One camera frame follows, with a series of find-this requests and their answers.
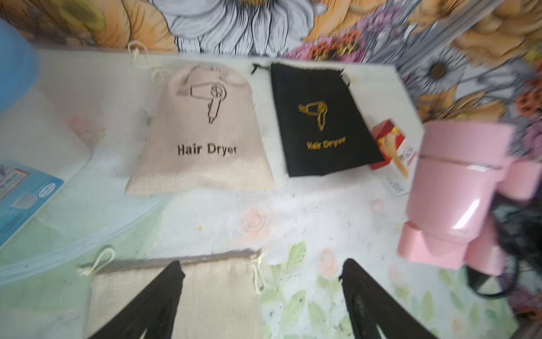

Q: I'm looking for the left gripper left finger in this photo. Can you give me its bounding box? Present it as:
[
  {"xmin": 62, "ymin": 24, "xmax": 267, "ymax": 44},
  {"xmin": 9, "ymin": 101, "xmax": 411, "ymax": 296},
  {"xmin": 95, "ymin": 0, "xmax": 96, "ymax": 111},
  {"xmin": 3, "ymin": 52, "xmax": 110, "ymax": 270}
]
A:
[{"xmin": 91, "ymin": 261, "xmax": 185, "ymax": 338}]

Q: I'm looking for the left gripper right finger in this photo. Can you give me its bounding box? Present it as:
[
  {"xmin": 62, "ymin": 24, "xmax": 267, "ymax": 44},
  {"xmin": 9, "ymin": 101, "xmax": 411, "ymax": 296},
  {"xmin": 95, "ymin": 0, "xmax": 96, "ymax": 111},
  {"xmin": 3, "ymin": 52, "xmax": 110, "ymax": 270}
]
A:
[{"xmin": 340, "ymin": 258, "xmax": 435, "ymax": 338}]

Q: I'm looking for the beige cloth bag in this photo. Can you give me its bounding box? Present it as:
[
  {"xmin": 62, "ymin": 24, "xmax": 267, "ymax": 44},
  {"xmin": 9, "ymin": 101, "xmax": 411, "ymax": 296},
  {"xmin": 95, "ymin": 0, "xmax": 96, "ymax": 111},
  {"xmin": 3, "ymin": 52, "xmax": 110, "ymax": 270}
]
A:
[
  {"xmin": 85, "ymin": 250, "xmax": 265, "ymax": 338},
  {"xmin": 125, "ymin": 63, "xmax": 274, "ymax": 196}
]

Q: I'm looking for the black hair dryer pouch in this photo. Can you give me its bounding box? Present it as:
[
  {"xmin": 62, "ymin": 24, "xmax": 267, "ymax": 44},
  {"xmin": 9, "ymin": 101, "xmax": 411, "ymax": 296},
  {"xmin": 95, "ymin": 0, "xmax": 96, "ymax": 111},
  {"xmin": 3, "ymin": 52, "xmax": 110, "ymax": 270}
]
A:
[{"xmin": 266, "ymin": 63, "xmax": 384, "ymax": 177}]

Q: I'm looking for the pink hair dryer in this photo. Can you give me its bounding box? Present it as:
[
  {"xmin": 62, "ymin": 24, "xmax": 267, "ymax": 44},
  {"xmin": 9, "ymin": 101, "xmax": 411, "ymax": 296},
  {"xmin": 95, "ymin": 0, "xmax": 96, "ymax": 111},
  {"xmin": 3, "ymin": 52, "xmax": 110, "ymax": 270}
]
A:
[{"xmin": 398, "ymin": 120, "xmax": 541, "ymax": 293}]

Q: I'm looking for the red white bandage box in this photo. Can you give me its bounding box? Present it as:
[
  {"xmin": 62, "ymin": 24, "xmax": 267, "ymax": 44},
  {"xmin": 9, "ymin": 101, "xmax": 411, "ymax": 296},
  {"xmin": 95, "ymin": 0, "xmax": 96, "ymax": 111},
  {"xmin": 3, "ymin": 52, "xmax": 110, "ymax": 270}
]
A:
[{"xmin": 370, "ymin": 119, "xmax": 419, "ymax": 196}]

